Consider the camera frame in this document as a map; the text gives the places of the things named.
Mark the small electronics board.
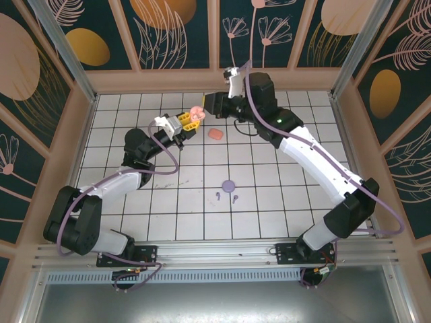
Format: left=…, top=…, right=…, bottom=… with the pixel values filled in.
left=114, top=267, right=149, bottom=276
left=312, top=264, right=337, bottom=277

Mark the grey metal sheet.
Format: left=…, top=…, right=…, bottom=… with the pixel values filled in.
left=32, top=281, right=417, bottom=323

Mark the thin black right gripper cable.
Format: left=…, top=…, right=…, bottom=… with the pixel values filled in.
left=234, top=119, right=261, bottom=137

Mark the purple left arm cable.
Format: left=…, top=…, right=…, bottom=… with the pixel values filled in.
left=57, top=117, right=179, bottom=293

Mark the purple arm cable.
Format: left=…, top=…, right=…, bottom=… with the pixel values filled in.
left=240, top=59, right=405, bottom=290
left=57, top=117, right=179, bottom=293

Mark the aluminium corner post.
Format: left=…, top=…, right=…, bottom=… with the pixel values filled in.
left=330, top=0, right=398, bottom=100
left=27, top=0, right=99, bottom=104

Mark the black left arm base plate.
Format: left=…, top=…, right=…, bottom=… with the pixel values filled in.
left=96, top=244, right=159, bottom=268

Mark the aluminium frame rail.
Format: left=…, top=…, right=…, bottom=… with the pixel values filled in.
left=32, top=238, right=400, bottom=271

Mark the slotted grey cable duct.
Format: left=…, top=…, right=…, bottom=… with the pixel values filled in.
left=45, top=267, right=304, bottom=284

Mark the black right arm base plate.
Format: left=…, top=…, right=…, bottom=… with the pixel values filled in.
left=274, top=242, right=337, bottom=266

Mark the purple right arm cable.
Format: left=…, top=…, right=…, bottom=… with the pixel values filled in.
left=240, top=59, right=405, bottom=290

